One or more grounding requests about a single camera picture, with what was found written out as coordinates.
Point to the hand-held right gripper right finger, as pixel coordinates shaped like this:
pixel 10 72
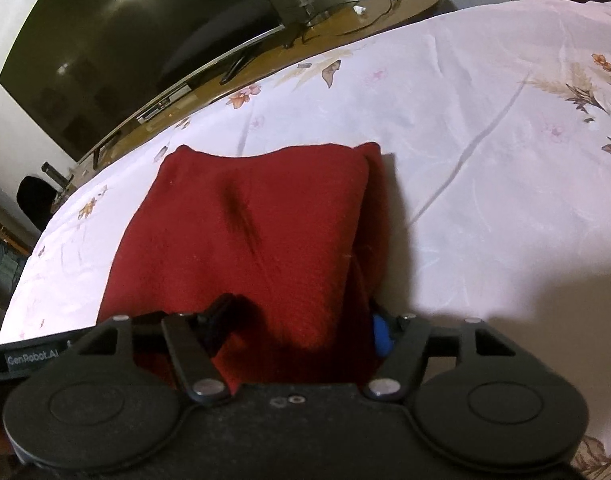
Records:
pixel 383 336

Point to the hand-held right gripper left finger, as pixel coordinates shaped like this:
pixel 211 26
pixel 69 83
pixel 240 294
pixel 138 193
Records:
pixel 225 310

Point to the red sweater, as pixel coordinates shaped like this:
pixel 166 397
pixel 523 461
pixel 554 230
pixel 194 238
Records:
pixel 265 240

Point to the wooden shelf cabinet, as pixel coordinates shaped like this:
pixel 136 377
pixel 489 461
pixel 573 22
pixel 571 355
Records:
pixel 2 265

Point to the dark cylindrical object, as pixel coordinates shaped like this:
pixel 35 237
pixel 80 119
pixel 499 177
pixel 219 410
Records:
pixel 55 172

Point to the white floral bed sheet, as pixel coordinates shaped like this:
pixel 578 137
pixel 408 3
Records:
pixel 485 170

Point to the black flat-screen television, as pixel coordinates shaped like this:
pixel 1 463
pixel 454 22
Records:
pixel 125 45

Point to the wooden TV stand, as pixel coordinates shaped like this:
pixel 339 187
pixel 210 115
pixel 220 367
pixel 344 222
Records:
pixel 335 22

